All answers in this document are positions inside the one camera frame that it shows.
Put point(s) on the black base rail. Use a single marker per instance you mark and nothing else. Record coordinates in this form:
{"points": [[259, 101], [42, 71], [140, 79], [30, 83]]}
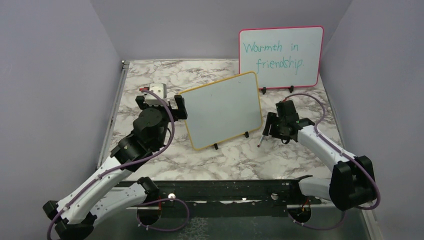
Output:
{"points": [[232, 198]]}

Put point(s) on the pink board stand feet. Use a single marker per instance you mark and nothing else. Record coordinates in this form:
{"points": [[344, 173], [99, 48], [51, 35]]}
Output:
{"points": [[264, 89]]}

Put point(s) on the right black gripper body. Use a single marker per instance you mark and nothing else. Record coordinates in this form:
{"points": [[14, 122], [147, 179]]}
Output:
{"points": [[281, 135]]}

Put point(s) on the pink framed whiteboard with writing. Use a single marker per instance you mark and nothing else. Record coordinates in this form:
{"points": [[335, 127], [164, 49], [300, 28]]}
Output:
{"points": [[282, 57]]}

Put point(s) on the white marker with red cap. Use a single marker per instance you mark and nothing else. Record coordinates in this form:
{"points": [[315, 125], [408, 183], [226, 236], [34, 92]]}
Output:
{"points": [[260, 141]]}

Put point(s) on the yellow framed whiteboard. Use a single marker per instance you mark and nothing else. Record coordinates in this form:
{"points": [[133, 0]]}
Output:
{"points": [[222, 110]]}

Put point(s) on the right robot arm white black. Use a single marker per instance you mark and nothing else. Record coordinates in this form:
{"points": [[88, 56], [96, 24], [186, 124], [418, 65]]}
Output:
{"points": [[352, 183]]}

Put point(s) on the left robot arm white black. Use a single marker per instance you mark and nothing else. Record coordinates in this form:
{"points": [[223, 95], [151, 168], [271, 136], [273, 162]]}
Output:
{"points": [[76, 216]]}

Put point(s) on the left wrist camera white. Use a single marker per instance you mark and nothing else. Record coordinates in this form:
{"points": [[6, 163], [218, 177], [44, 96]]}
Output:
{"points": [[160, 89]]}

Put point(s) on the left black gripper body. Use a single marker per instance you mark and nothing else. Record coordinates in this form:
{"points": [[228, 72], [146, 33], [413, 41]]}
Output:
{"points": [[142, 101]]}

